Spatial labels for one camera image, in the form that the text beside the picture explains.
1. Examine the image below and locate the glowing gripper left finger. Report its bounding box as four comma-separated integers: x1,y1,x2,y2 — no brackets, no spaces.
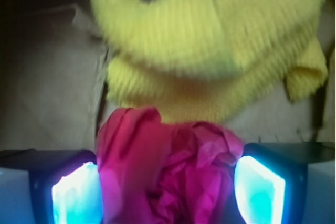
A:
1,149,103,223

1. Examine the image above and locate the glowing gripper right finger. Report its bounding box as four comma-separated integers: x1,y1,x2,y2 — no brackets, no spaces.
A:
234,142,335,223

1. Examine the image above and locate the red paper ball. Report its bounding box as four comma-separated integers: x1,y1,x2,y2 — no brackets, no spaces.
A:
97,108,244,223

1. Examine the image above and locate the brown paper bag tray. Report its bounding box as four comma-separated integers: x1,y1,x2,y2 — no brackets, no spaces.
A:
1,0,335,150

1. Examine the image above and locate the yellow knitted cloth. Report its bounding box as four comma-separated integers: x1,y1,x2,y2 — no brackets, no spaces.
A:
90,0,328,123

